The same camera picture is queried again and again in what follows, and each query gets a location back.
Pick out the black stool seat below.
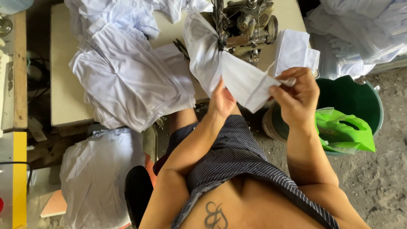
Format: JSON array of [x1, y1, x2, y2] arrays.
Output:
[[124, 165, 154, 229]]

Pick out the green plastic bag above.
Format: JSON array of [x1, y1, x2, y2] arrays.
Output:
[[314, 107, 376, 155]]

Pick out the stack of white fabric pieces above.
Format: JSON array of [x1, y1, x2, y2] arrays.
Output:
[[273, 29, 321, 78]]

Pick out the orange flat piece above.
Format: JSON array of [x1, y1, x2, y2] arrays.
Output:
[[40, 190, 68, 219]]

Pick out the old metal sewing machine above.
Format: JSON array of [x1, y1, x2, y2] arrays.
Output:
[[211, 0, 279, 66]]

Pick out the green plastic bucket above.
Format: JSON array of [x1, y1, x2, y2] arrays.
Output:
[[262, 75, 384, 156]]

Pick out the black scissors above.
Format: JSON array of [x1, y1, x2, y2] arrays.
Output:
[[173, 38, 191, 61]]

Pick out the person's left hand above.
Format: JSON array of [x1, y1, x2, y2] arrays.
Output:
[[208, 76, 238, 120]]

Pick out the yellow board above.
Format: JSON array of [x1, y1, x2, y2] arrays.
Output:
[[12, 132, 28, 229]]

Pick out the bundle of white garments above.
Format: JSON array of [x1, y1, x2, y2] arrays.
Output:
[[59, 127, 146, 229]]

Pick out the person's right hand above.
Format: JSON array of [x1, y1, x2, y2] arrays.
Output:
[[268, 67, 320, 128]]

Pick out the wooden bench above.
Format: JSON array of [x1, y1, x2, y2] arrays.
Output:
[[0, 10, 28, 131]]

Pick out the dark striped shorts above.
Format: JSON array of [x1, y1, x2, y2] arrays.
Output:
[[165, 114, 340, 229]]

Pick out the pile of white garments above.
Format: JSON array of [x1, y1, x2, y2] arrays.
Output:
[[64, 0, 214, 133]]

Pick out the heap of white folded garments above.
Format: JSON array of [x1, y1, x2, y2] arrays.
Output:
[[304, 0, 407, 81]]

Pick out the white cloth piece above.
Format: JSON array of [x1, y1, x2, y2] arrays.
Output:
[[183, 8, 297, 114]]

